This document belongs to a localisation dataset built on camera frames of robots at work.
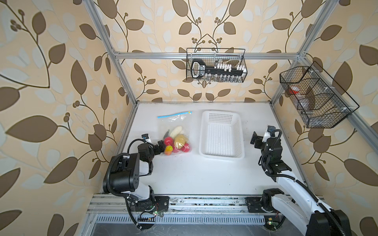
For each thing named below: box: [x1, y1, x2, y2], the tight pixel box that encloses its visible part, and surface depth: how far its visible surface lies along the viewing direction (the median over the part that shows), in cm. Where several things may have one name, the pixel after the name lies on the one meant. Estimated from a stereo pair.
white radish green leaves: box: [163, 125, 183, 139], surface depth 102 cm
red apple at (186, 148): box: [180, 142, 191, 153], surface depth 89 cm
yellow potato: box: [174, 134, 187, 150], surface depth 88 cm
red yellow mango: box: [164, 145, 174, 156], surface depth 89 cm
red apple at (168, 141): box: [163, 136, 174, 147], surface depth 93 cm
